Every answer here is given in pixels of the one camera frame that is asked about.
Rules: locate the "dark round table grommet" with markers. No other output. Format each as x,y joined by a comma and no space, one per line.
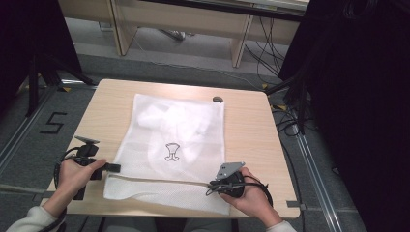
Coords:
218,99

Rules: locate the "grey cross rail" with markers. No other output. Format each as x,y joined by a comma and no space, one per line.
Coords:
22,190

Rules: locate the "black tape numeral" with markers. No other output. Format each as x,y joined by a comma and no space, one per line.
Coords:
54,123

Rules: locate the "black curtain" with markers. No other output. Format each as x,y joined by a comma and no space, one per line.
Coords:
29,38
361,96

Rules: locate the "person's left hand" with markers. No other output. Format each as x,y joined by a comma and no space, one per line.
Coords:
75,179

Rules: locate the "person's right hand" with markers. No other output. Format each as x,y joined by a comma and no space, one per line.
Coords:
253,203

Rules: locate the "metal floor rail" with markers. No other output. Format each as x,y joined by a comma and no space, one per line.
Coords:
317,180
22,129

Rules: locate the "grey power strip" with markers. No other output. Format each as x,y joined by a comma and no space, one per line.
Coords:
174,34

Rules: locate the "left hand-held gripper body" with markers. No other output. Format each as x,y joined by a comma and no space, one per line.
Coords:
86,154

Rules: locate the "white garment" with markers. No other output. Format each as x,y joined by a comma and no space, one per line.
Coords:
174,127

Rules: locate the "white mesh laundry bag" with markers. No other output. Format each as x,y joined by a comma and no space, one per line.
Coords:
174,190

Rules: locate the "black metal stand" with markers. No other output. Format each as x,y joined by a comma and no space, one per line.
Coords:
299,96

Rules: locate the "light wooden desk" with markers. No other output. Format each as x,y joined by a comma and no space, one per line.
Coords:
180,19

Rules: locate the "black tripod stand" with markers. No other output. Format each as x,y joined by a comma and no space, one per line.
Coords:
34,83

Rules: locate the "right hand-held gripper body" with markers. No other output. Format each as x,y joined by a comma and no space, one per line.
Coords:
232,183

